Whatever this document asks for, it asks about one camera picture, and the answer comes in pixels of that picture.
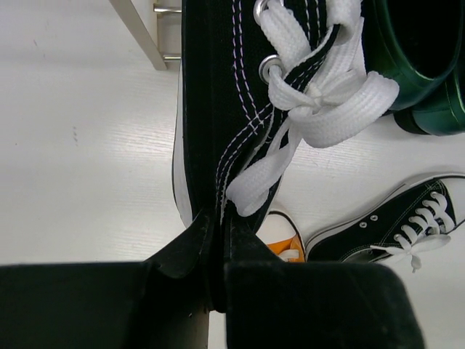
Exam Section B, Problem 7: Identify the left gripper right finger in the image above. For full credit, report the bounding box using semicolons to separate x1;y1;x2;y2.
225;219;424;348

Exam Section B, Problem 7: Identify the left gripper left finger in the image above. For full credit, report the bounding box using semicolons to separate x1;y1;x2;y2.
1;212;211;348

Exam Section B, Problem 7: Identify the orange sneaker front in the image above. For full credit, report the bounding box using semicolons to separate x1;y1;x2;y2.
256;209;305;262

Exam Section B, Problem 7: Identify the black sneaker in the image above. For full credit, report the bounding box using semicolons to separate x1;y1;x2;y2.
305;173;464;271
173;1;399;235

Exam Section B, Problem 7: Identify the cream metal shoe shelf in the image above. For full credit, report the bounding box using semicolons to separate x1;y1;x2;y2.
110;0;182;71

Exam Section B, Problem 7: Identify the green loafer left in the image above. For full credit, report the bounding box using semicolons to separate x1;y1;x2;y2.
362;1;464;136

